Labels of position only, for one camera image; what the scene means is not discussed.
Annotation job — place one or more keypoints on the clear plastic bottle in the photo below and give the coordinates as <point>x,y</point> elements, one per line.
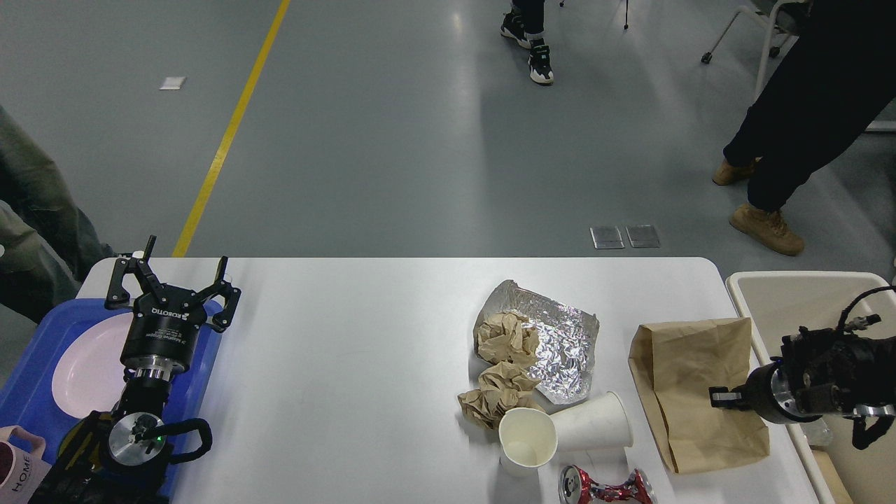
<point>818,433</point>

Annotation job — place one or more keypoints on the white frame chair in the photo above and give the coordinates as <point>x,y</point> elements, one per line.
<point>780,21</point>

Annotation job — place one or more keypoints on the crushed red soda can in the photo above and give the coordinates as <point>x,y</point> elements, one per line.
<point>576,486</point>

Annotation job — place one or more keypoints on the person in tan boots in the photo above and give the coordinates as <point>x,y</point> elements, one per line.
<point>835,80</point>

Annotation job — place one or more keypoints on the right metal floor socket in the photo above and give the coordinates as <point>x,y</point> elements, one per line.
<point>643,236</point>

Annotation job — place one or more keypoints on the brown paper bag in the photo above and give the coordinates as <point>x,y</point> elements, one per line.
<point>674,364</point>

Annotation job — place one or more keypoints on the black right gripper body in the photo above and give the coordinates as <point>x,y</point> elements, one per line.
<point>767,393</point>

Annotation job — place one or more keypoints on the pink ribbed mug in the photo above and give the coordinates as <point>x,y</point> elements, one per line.
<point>22,471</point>

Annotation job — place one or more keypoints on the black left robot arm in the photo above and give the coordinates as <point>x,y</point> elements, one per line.
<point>122,456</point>

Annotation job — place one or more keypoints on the person in black-white sneakers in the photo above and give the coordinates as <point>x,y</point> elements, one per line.
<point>525,24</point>

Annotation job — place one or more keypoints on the white metal bar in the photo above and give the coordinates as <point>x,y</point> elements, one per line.
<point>881,126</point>

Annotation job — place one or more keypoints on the lying white paper cup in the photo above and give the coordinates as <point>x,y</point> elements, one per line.
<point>598,423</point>

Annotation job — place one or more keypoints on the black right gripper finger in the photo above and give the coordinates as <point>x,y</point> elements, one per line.
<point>723,398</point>

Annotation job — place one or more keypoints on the metal floor socket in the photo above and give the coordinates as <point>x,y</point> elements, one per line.
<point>643,236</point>
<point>607,237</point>

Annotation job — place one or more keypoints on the crumpled aluminium foil sheet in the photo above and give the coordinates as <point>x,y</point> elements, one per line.
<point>564,360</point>

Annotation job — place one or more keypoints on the upright white paper cup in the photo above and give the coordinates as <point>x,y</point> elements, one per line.
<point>528,439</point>

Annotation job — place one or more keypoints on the pink plate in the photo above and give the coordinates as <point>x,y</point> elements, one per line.
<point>89,375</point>

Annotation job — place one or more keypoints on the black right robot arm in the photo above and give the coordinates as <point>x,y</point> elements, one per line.
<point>829,371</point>

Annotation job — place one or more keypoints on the brown paper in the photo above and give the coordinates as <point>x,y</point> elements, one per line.
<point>507,337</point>
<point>502,387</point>

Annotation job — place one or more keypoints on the person in green trousers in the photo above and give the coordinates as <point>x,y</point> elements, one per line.
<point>48,244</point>

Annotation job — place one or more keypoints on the beige plastic bin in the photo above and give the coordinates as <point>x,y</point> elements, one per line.
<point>778,304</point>

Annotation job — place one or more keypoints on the left metal floor socket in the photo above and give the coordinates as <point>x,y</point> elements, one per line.
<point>607,237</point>

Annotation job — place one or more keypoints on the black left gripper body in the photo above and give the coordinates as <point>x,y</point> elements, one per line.
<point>165,336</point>

